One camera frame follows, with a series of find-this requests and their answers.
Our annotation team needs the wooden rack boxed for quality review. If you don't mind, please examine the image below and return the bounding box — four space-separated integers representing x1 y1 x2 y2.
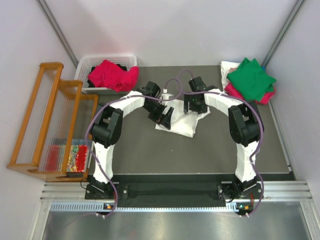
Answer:
6 62 99 182

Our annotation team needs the white t-shirt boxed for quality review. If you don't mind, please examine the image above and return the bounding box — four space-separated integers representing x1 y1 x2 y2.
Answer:
220 61 240 89
155 99 211 138

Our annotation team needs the white slotted cable duct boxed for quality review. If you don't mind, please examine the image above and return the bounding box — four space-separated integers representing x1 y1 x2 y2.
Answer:
50 202 250 213

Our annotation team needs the purple cable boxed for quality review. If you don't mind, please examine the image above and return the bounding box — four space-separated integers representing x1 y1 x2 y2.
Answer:
84 78 183 218
176 69 265 218

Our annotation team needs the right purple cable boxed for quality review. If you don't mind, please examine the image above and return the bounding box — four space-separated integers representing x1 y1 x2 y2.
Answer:
176 69 265 218

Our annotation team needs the folded pink t-shirt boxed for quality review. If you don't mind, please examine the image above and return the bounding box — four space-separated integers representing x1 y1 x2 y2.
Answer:
224 82 276 105

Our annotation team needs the colourful book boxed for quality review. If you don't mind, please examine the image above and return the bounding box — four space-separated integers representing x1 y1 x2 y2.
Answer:
66 144 89 173

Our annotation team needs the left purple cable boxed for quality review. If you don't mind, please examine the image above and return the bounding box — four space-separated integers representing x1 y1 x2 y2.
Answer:
84 78 183 218

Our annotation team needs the white plastic laundry basket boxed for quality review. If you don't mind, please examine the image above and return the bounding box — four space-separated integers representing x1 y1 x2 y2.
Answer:
74 54 140 95

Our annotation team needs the folded white t-shirt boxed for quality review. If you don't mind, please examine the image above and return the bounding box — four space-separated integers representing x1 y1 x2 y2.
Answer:
220 61 240 89

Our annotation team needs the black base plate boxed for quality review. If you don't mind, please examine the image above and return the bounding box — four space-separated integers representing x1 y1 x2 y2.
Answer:
84 174 262 208

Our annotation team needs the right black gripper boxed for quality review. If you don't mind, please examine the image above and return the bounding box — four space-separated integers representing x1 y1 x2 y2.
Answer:
184 92 208 115

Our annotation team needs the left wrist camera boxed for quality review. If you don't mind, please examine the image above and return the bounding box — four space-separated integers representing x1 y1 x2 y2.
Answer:
159 88 175 104

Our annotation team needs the folded green t-shirt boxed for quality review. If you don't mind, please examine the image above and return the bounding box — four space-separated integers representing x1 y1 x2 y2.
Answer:
227 58 276 101

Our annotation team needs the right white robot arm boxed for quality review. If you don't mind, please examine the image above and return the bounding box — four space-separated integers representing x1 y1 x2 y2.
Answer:
183 77 264 198

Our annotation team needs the pink t-shirt in basket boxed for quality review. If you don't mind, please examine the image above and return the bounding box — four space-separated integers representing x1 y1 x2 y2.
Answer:
88 60 140 92

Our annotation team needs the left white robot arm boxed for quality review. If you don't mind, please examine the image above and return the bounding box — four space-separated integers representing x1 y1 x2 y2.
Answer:
88 81 174 199

